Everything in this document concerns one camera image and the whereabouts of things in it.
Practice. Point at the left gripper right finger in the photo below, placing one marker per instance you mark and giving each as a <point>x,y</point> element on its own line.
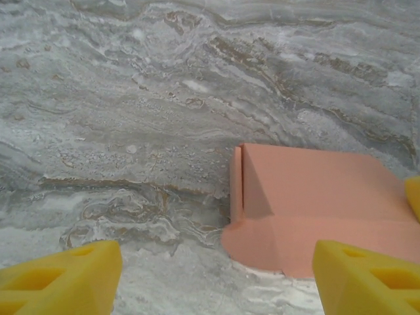
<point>367,282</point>

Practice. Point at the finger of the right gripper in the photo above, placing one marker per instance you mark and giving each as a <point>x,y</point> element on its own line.
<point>414,197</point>

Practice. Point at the orange paper box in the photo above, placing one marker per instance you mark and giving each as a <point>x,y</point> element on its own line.
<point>311,203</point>

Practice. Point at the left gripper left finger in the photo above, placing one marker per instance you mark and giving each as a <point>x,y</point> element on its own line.
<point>59,282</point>

